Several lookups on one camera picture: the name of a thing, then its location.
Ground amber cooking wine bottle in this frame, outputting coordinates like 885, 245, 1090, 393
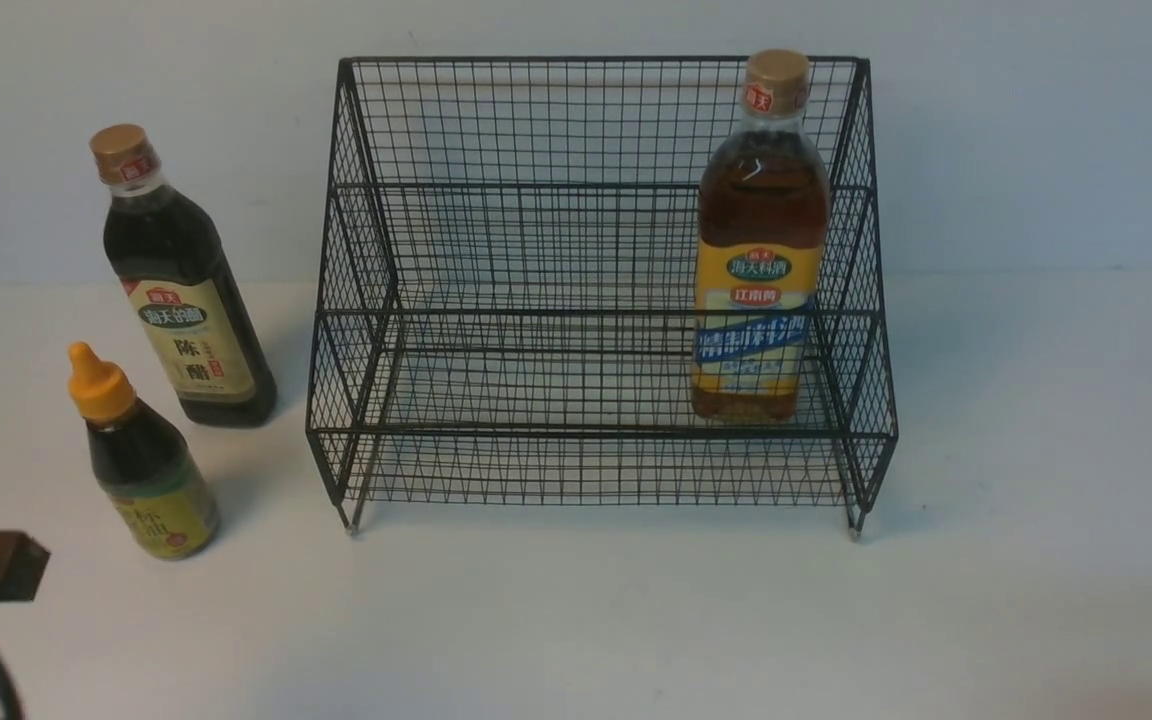
691, 50, 831, 424

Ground small oyster sauce bottle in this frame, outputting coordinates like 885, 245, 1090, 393
67, 342, 221, 560

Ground black wire mesh shelf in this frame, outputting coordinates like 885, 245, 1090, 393
306, 55, 899, 539

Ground dark vinegar bottle gold cap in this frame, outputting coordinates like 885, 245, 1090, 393
90, 124, 276, 429

